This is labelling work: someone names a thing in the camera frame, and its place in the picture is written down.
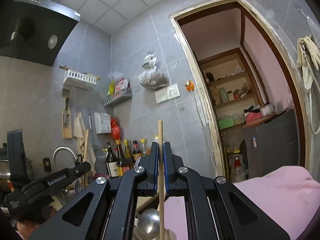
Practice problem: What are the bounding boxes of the steel spoon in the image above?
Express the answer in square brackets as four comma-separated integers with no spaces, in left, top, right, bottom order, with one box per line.
[137,209,160,239]

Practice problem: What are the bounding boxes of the thin wooden chopstick long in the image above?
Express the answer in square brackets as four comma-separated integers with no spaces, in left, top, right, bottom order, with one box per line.
[158,120,165,240]

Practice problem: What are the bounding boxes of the wine bottle white label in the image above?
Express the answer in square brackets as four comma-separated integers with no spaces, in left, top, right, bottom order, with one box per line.
[106,142,119,178]

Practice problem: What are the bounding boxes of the dark sauce bottle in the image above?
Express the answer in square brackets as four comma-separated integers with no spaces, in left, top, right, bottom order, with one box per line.
[116,139,131,177]

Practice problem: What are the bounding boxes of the chrome sink faucet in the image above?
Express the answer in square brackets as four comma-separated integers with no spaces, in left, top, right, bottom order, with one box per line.
[52,146,81,172]

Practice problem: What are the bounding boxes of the red plastic bag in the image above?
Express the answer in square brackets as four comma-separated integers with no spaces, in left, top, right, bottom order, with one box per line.
[111,118,121,140]

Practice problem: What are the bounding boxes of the grey refrigerator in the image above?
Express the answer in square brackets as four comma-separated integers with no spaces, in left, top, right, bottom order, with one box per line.
[244,109,299,178]

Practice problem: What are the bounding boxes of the hanging beige towel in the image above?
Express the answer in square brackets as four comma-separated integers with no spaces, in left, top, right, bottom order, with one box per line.
[73,111,96,175]

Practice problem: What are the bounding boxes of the green box on shelf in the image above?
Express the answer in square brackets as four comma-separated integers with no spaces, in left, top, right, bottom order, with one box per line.
[218,118,234,130]

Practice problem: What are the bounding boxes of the wooden cutting board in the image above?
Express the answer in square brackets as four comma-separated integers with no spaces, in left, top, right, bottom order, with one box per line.
[62,97,73,139]

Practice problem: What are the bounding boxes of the red cloth on fridge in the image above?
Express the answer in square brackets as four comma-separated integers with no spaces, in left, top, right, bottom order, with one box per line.
[246,112,262,124]

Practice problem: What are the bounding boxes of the white pot on fridge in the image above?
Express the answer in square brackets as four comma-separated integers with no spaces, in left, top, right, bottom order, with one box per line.
[259,103,275,117]

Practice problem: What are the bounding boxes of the hanging plastic bag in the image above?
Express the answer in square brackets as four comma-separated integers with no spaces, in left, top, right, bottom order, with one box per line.
[137,51,169,90]

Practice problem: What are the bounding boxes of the black range hood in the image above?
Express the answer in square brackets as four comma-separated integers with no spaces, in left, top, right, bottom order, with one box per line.
[1,0,80,66]

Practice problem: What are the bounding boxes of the cream rubber gloves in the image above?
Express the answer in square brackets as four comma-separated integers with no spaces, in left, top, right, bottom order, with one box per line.
[297,36,319,90]

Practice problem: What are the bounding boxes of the white box on wall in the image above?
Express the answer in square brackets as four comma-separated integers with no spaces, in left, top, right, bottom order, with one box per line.
[94,112,111,134]

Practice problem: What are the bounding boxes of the grey wall shelf rack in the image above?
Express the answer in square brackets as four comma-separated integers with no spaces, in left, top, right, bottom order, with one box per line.
[103,87,132,107]

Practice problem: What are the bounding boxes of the white wall socket panel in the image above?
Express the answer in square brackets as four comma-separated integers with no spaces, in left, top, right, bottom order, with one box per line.
[155,84,180,103]

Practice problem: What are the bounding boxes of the white wall basket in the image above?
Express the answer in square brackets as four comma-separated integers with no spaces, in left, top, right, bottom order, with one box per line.
[63,69,97,90]

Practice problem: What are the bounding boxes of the orange wall hook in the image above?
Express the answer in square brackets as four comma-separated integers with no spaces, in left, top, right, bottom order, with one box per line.
[184,80,195,92]

